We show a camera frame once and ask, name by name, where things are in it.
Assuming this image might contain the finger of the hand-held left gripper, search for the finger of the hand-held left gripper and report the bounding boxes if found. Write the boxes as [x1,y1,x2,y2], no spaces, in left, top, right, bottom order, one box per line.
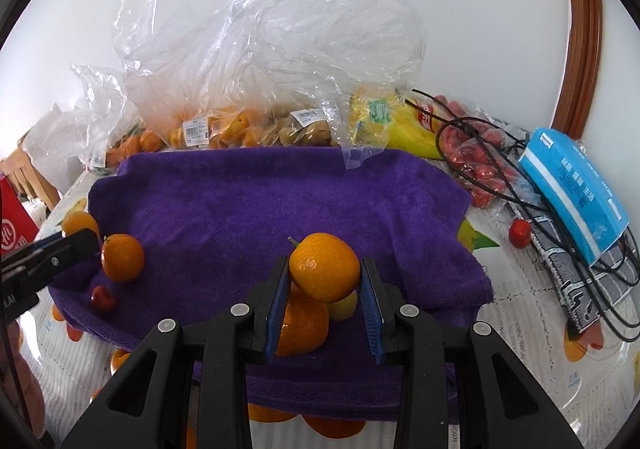
[0,231,66,261]
[0,229,99,290]

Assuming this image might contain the small yellow-green fruit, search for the small yellow-green fruit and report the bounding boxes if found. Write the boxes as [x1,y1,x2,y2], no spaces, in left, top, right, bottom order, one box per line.
[327,290,359,322]

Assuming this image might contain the red paper bag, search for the red paper bag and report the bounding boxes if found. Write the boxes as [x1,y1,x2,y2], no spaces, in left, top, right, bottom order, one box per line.
[0,176,40,257]

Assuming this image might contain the wooden chair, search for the wooden chair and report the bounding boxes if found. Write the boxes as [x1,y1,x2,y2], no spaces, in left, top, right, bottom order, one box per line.
[0,144,63,210]

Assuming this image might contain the clear bag of tangerines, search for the clear bag of tangerines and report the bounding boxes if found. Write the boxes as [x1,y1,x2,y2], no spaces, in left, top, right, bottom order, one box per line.
[70,64,166,172]

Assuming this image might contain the blue tissue box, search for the blue tissue box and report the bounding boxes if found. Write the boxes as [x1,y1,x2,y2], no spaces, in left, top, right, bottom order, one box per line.
[517,127,631,266]

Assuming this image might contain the white plastic bag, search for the white plastic bag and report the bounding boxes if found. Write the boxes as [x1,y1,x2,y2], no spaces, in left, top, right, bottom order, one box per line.
[22,104,108,184]

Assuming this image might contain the bag of red fruits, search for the bag of red fruits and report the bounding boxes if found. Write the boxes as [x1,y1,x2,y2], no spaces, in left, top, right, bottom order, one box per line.
[430,96,531,207]

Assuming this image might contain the brown wooden door frame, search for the brown wooden door frame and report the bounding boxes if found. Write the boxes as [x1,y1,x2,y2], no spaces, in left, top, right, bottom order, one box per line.
[550,0,603,140]

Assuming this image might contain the clear bag of longans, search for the clear bag of longans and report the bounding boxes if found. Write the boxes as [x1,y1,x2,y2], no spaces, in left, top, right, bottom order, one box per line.
[260,0,426,170]

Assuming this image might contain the person's left hand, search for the person's left hand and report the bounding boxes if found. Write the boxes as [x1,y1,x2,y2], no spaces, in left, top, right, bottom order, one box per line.
[0,319,46,435]

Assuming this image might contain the clear bag of kumquats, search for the clear bag of kumquats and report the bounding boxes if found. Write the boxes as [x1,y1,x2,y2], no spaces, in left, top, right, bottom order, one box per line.
[112,0,281,150]

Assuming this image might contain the small red fruit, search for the small red fruit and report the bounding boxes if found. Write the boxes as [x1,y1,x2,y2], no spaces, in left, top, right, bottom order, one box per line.
[508,219,532,248]
[91,285,117,312]

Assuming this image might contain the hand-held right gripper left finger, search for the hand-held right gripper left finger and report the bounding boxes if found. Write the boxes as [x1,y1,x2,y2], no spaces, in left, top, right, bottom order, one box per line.
[60,256,291,449]

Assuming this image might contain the purple towel lined tray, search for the purple towel lined tray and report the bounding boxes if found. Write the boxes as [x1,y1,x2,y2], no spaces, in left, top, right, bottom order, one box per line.
[47,146,496,422]

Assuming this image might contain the single mandarin orange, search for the single mandarin orange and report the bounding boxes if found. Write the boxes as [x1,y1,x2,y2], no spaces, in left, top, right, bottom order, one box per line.
[275,299,331,357]
[288,232,362,304]
[61,210,101,241]
[101,234,146,284]

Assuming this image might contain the bananas in yellow bag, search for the bananas in yellow bag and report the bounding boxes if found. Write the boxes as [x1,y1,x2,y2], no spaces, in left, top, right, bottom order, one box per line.
[347,89,446,160]

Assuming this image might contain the grey patterned cloth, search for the grey patterned cloth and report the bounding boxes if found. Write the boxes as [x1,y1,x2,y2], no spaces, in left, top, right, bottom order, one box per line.
[505,199,640,335]

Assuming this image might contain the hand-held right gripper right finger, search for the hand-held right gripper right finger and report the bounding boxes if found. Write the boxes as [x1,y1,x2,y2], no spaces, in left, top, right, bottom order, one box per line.
[361,256,583,449]

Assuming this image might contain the black cable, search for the black cable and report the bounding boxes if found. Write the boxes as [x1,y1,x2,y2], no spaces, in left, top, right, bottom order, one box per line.
[400,89,640,342]

